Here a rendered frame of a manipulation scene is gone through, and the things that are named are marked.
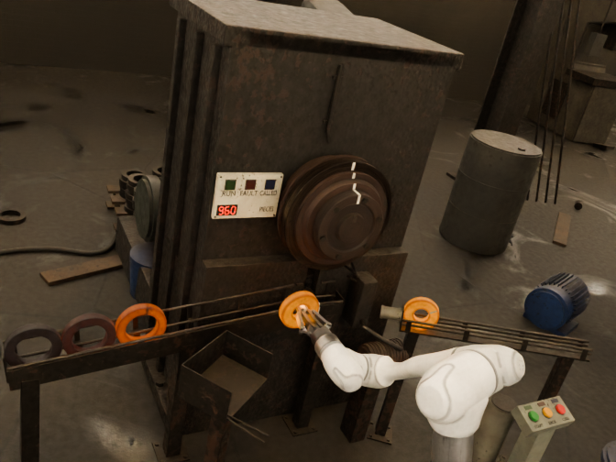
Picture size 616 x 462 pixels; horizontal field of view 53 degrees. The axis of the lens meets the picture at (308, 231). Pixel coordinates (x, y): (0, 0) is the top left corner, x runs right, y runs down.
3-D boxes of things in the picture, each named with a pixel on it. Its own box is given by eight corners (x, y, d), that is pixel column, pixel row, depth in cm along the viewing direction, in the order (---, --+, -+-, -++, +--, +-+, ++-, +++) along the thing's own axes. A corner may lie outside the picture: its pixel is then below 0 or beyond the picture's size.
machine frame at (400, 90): (131, 336, 326) (162, -14, 249) (311, 314, 377) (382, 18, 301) (168, 438, 270) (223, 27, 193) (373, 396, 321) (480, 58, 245)
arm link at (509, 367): (467, 336, 174) (440, 350, 165) (526, 334, 161) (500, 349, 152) (478, 381, 174) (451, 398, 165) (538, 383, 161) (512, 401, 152)
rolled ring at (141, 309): (106, 325, 218) (104, 320, 221) (131, 357, 230) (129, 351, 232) (153, 298, 222) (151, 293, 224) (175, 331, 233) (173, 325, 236)
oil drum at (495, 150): (424, 224, 538) (455, 126, 499) (476, 221, 566) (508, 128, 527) (467, 258, 493) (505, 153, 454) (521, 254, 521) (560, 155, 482)
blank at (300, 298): (280, 294, 224) (283, 300, 221) (318, 286, 230) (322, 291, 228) (276, 326, 232) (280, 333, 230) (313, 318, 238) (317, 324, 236)
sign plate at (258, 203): (210, 216, 231) (216, 171, 223) (273, 214, 244) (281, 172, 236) (212, 219, 230) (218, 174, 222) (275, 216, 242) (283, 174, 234)
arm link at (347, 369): (313, 363, 208) (340, 368, 216) (334, 396, 196) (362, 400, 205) (329, 338, 205) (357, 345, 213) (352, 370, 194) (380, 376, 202)
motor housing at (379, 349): (332, 427, 296) (358, 337, 273) (370, 418, 306) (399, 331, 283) (346, 447, 286) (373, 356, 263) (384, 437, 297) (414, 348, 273)
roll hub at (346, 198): (305, 256, 236) (321, 190, 224) (367, 252, 250) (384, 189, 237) (312, 264, 232) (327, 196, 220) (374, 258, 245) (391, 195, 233)
